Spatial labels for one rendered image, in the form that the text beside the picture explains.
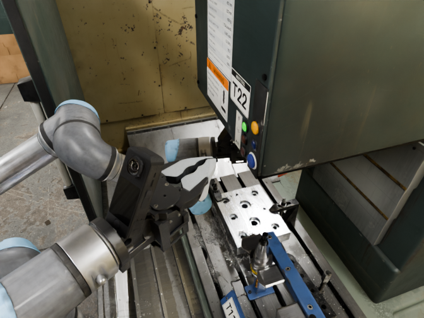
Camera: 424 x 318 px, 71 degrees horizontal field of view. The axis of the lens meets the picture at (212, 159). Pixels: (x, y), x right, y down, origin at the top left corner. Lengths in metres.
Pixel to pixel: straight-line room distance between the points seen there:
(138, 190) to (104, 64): 1.50
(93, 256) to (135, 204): 0.07
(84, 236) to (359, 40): 0.50
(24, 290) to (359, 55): 0.57
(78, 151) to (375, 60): 0.65
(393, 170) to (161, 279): 1.02
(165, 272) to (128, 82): 1.08
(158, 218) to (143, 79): 1.53
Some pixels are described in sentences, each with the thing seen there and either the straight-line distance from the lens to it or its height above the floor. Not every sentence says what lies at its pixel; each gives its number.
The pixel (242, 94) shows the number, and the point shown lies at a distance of 0.61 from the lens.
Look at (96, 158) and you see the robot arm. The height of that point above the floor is 1.51.
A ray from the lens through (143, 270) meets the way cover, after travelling 1.50.
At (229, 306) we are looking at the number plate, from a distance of 1.13.
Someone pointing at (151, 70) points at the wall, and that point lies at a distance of 1.87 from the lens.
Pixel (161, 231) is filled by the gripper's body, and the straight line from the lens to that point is 0.42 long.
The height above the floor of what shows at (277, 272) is 1.22.
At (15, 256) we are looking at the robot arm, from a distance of 0.55.
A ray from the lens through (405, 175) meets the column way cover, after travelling 1.21.
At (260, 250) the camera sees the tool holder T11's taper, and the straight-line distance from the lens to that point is 0.85.
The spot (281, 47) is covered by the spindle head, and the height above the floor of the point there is 1.82.
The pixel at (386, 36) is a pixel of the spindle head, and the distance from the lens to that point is 0.60.
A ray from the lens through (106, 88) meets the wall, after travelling 1.89.
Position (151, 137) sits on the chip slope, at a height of 0.83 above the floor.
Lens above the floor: 1.97
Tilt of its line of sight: 39 degrees down
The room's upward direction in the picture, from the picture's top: straight up
